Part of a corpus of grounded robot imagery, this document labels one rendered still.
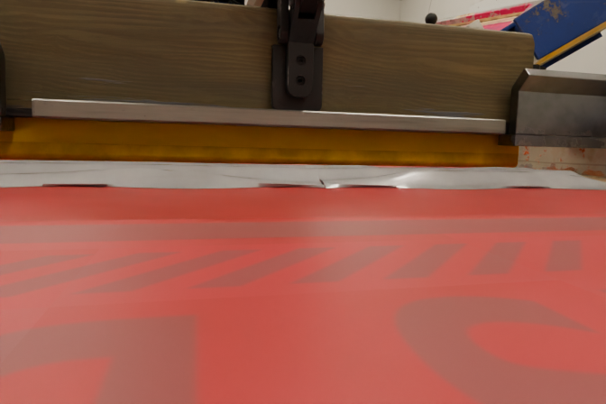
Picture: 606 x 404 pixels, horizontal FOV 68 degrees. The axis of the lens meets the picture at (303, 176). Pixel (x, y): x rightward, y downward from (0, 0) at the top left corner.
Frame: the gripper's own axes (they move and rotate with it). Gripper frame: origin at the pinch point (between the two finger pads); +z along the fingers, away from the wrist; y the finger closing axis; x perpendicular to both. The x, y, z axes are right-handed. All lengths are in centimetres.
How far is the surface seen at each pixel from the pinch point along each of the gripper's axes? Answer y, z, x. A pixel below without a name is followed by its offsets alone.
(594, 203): 15.5, 6.0, 9.2
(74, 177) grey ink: 9.8, 5.5, -11.1
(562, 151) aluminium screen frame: -2.9, 4.4, 25.0
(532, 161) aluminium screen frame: -6.4, 5.5, 25.0
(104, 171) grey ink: 9.5, 5.3, -10.0
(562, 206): 16.4, 6.0, 6.8
